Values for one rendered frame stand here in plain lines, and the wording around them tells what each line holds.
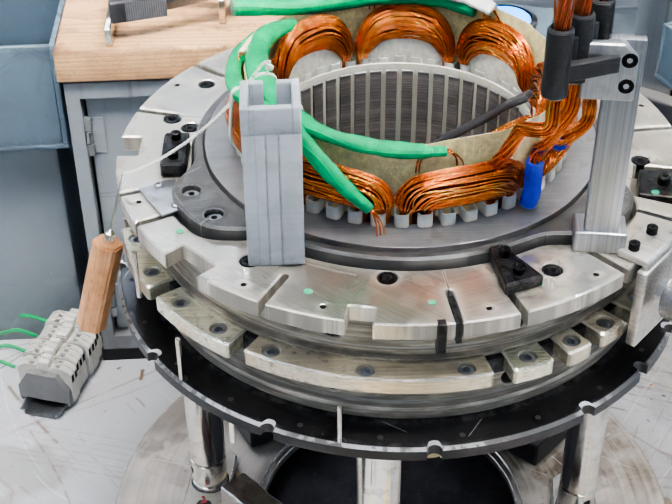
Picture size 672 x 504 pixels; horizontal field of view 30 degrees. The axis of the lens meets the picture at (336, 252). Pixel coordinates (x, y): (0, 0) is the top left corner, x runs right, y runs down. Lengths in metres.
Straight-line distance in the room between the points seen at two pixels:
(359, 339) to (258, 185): 0.09
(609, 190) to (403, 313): 0.12
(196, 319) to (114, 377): 0.40
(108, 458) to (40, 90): 0.28
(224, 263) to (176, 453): 0.34
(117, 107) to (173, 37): 0.07
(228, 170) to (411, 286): 0.13
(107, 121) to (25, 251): 0.16
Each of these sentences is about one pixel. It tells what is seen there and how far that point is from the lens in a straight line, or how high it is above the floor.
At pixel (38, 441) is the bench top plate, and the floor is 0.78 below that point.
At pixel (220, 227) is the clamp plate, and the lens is 0.64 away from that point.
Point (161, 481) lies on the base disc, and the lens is 0.93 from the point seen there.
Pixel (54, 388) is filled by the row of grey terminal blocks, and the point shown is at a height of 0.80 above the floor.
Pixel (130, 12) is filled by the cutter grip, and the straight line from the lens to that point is 0.90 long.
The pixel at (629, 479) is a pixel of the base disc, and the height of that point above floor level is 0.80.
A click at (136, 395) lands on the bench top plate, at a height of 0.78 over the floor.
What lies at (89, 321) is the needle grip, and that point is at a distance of 0.73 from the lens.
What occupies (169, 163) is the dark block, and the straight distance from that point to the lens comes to 0.69.
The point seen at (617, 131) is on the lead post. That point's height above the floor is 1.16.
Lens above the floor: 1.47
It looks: 36 degrees down
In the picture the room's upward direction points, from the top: straight up
